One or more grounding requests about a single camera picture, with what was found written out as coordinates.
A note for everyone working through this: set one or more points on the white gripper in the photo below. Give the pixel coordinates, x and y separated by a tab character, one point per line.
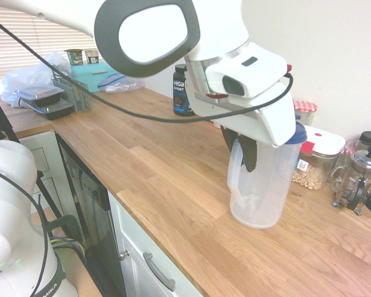
266	123

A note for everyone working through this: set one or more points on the clear pitcher with blue lid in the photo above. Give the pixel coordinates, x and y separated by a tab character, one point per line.
266	191

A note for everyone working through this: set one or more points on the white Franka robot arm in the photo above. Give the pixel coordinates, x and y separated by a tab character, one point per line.
216	24

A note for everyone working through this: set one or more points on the black protein powder tub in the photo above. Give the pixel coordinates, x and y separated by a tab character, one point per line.
180	99

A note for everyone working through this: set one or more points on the tall jar red checkered lid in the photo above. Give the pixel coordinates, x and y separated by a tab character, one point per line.
306	106

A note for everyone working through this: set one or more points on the cereal container white red lid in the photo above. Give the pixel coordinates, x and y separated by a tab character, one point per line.
324	139

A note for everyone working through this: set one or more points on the clear glass jar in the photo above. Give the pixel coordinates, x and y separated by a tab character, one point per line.
354	147

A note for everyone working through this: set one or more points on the glass and steel French press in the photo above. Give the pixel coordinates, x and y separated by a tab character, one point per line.
365	161

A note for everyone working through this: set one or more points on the clear zip bag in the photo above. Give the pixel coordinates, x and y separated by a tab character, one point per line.
123	83

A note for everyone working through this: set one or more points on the white kitchen drawer front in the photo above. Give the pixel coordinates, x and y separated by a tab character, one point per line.
133	241

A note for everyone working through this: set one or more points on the metal cabinet knob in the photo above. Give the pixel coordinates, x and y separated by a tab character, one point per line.
122	255

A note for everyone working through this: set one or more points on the black dishwasher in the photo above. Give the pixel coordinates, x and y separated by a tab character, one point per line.
96	222

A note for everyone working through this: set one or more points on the grey cutlery basket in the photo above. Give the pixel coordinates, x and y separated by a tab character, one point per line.
80	99

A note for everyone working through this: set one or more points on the teal box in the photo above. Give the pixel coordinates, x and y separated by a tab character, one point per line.
86	77

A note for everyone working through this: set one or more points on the brown yogurt cup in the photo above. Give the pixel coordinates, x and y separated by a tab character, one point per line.
91	57

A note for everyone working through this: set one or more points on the dark green clamp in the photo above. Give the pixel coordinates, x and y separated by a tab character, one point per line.
68	221

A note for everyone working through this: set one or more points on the green yogurt cup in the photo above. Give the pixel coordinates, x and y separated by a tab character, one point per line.
74	58

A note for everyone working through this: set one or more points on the black takeout container clear lid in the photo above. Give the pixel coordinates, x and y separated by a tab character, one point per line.
38	92
54	110

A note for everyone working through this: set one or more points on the white panelled cabinet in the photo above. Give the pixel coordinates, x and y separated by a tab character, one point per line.
46	154

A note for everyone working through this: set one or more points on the white plastic bag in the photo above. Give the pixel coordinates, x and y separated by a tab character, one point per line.
28	77

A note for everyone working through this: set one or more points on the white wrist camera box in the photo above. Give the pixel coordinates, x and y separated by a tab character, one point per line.
253	74

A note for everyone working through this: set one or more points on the black camera stand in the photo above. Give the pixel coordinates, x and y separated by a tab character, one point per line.
4	122

